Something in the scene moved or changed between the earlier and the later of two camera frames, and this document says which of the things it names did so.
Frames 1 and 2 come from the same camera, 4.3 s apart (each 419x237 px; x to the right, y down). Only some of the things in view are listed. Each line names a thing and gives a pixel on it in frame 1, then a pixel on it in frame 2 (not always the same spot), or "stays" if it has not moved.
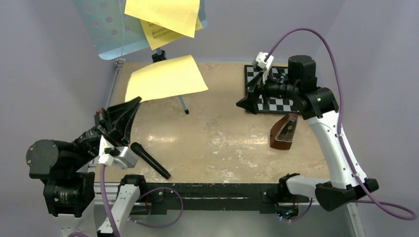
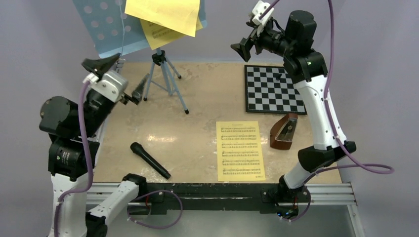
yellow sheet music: [178, 15] stays
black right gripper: [250, 101] → [243, 48]
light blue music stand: [115, 32] stays
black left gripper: [113, 124] → [100, 65]
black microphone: [140, 149] stays
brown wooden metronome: [282, 132] stays
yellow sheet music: [174, 76] → [239, 155]
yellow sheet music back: [156, 35] stays
